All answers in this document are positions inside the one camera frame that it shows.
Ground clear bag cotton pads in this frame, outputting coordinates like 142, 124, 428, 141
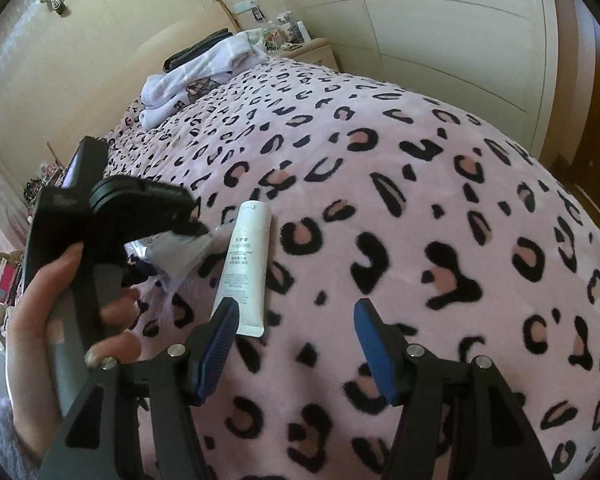
123, 223, 234, 294

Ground white cream tube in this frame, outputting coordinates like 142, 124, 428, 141
212, 200, 272, 338

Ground fuzzy white sleeve forearm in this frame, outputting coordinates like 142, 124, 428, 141
0, 398, 38, 480

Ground person left hand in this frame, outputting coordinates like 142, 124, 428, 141
5, 242, 144, 461

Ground cluttered nightstand shelf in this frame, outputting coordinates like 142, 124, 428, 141
22, 162, 65, 206

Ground white folded clothes pile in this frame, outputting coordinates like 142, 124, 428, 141
140, 32, 268, 130

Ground black flat case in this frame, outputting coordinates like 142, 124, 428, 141
162, 28, 233, 73

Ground pink leopard print blanket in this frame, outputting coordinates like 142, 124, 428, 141
107, 58, 600, 479

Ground light wooden bedside table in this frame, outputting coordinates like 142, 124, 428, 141
275, 38, 340, 72

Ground white wardrobe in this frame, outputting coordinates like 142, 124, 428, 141
291, 0, 557, 155

